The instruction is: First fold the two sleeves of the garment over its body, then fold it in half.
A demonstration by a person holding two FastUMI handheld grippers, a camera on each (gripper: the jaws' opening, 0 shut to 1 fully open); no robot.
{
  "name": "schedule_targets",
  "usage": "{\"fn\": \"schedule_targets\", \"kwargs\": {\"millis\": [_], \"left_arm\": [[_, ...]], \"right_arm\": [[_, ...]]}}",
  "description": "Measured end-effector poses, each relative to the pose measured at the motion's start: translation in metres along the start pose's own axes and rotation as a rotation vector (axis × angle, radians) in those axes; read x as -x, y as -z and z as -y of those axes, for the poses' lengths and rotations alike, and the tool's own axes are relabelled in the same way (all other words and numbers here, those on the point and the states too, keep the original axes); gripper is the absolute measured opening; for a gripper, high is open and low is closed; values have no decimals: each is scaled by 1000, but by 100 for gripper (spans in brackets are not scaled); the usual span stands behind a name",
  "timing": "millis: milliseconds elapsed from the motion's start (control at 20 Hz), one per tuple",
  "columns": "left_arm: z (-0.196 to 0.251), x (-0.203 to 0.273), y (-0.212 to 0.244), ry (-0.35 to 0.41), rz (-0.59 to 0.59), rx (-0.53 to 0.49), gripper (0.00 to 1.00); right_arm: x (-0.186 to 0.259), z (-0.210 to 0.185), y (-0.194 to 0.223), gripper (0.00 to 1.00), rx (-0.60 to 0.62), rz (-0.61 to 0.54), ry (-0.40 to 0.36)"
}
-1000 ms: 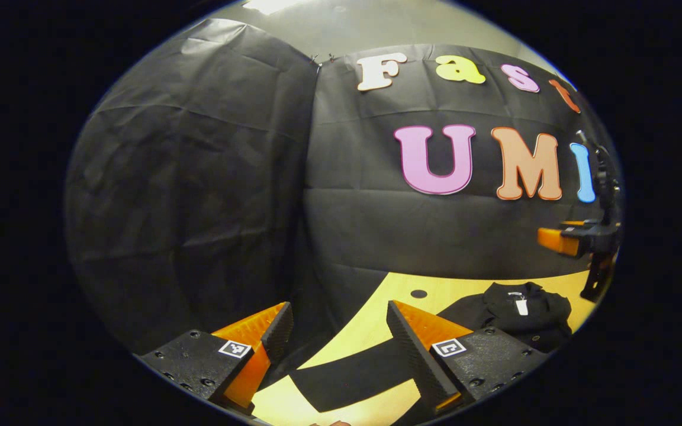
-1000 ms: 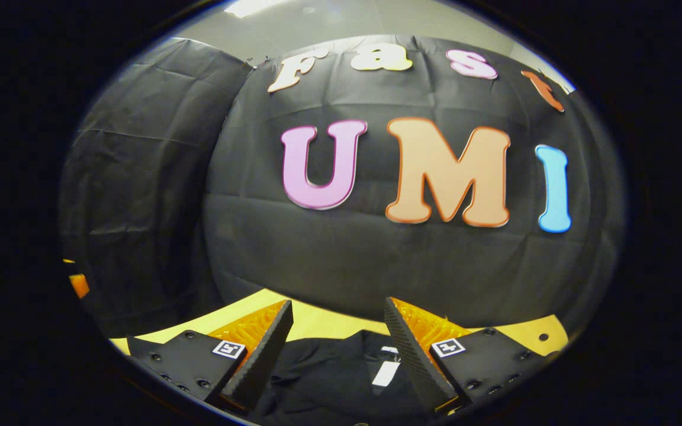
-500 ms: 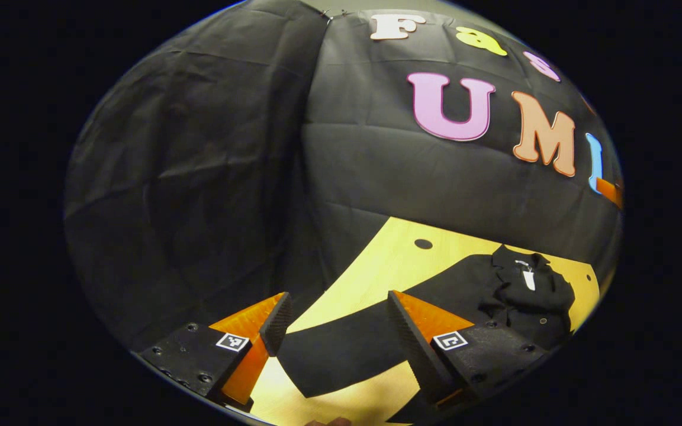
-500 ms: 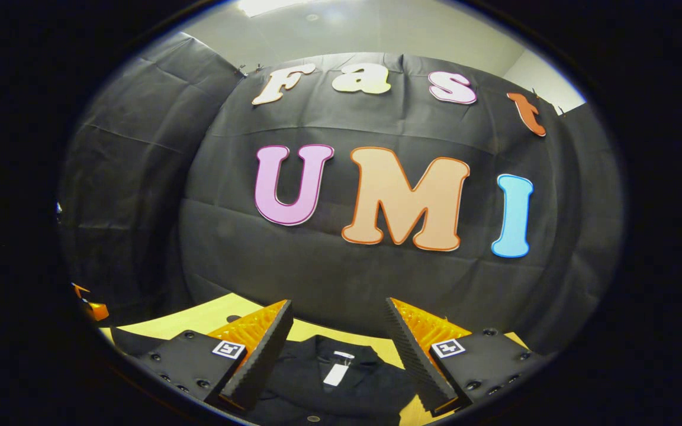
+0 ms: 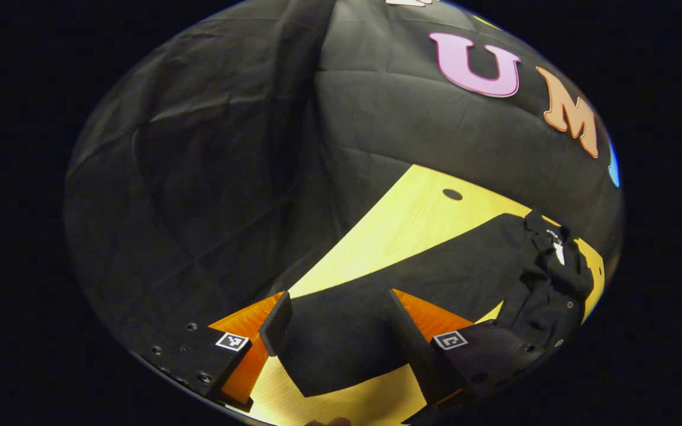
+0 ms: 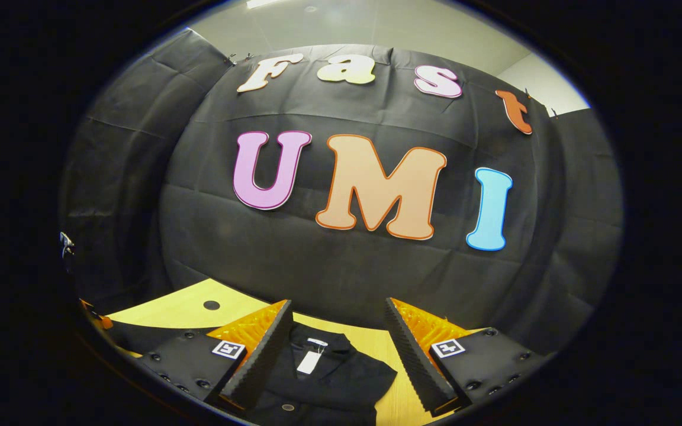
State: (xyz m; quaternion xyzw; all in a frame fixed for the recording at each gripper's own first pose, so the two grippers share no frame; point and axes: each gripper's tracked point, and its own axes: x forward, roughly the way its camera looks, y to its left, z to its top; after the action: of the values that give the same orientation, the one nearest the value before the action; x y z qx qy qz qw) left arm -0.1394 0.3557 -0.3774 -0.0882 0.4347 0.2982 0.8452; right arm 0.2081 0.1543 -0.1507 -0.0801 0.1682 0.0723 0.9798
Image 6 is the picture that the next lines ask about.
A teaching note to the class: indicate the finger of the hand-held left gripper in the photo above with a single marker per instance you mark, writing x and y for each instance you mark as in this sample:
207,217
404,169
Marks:
104,322

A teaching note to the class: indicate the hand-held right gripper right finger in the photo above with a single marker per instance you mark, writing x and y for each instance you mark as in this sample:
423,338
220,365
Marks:
418,364

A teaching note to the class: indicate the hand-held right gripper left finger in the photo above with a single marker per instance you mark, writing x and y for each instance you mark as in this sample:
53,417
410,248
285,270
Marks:
261,361

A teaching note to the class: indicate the black button shirt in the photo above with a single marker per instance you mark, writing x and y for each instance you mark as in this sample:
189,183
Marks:
341,378

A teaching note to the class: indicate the black backdrop cloth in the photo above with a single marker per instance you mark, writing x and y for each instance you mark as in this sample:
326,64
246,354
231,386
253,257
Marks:
329,266

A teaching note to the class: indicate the ceiling light panel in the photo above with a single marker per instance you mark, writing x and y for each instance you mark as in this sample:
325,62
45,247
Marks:
264,3

